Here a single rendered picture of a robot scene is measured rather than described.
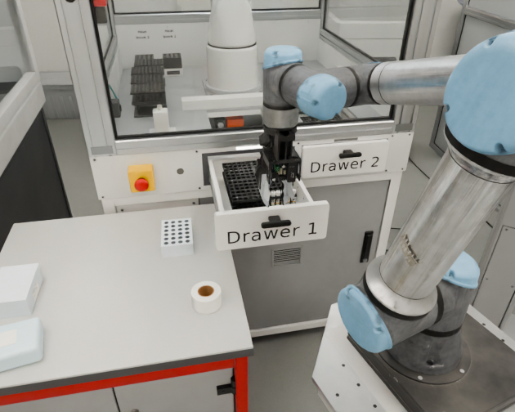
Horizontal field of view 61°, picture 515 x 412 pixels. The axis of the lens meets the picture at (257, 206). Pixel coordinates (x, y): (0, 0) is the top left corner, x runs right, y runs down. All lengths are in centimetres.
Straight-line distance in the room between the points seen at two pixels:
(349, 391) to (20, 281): 77
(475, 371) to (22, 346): 89
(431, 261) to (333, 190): 93
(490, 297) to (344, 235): 65
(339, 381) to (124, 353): 45
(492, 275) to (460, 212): 134
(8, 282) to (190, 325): 44
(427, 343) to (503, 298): 109
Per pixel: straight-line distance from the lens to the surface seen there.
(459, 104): 51
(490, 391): 97
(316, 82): 77
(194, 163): 136
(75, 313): 112
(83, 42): 125
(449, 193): 57
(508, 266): 188
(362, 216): 165
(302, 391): 184
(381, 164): 152
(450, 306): 83
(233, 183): 124
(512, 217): 177
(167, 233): 123
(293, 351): 195
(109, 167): 137
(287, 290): 177
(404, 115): 149
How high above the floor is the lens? 152
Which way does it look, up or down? 33 degrees down
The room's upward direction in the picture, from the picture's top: straight up
